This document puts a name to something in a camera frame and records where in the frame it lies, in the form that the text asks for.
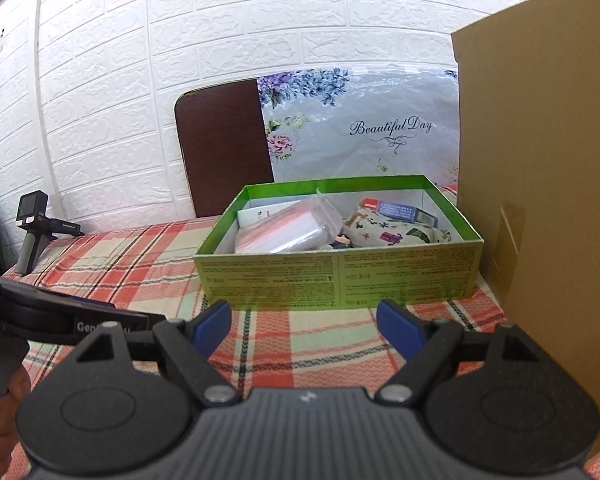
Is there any red blue card box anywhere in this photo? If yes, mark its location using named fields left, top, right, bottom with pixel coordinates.
left=360, top=197, right=438, bottom=228

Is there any person left hand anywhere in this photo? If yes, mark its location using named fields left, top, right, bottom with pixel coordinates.
left=0, top=366, right=31, bottom=477

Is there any green cardboard box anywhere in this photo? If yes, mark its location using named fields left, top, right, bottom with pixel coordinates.
left=194, top=174, right=483, bottom=311

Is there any floral grey fabric pouch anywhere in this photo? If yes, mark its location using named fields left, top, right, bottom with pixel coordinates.
left=341, top=208, right=453, bottom=248

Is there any pink pack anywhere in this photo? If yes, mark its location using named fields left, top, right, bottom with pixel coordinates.
left=234, top=194, right=343, bottom=255

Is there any spare black handheld gripper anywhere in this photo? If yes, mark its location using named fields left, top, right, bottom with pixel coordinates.
left=16, top=191, right=84, bottom=276

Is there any brown cardboard sheet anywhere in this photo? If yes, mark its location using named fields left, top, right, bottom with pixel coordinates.
left=452, top=0, right=600, bottom=452

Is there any white blue HP box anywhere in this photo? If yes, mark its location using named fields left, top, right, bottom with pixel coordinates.
left=237, top=200, right=298, bottom=229

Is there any floral white pillow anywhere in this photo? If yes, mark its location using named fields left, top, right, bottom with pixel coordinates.
left=257, top=67, right=460, bottom=186

